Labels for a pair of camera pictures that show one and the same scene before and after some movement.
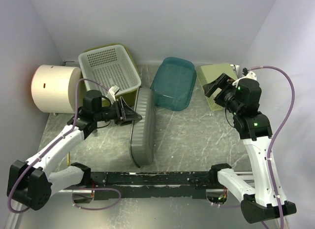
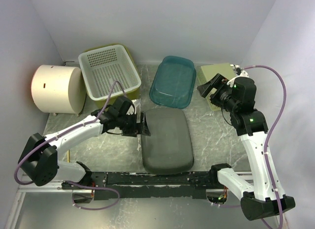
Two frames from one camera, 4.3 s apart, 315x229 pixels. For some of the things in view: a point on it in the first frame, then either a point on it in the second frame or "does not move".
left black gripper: [128, 114] -> [137, 128]
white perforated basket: [110, 66] does not move
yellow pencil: [68, 158] does not move
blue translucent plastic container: [173, 83] does not move
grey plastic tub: [142, 138] -> [168, 150]
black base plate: [154, 184] does not move
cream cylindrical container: [53, 88] does not move
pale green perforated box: [216, 91] -> [205, 73]
